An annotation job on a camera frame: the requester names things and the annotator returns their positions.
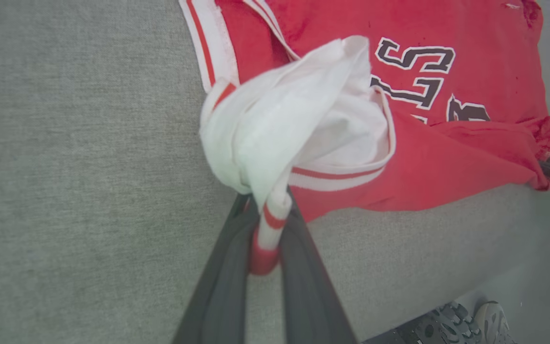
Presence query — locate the red and white basketball jersey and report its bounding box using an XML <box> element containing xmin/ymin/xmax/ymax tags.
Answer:
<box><xmin>179</xmin><ymin>0</ymin><xmax>550</xmax><ymax>276</ymax></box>

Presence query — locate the light grey sneaker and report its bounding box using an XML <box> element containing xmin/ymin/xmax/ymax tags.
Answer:
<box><xmin>474</xmin><ymin>301</ymin><xmax>517</xmax><ymax>344</ymax></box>

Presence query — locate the dark grey treaded sneaker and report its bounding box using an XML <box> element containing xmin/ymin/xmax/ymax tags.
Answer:
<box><xmin>363</xmin><ymin>301</ymin><xmax>482</xmax><ymax>344</ymax></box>

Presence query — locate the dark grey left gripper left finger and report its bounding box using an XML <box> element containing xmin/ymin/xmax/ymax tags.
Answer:
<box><xmin>172</xmin><ymin>194</ymin><xmax>260</xmax><ymax>344</ymax></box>

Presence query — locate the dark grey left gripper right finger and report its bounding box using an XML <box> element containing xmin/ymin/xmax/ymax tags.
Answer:
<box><xmin>279</xmin><ymin>190</ymin><xmax>358</xmax><ymax>344</ymax></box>

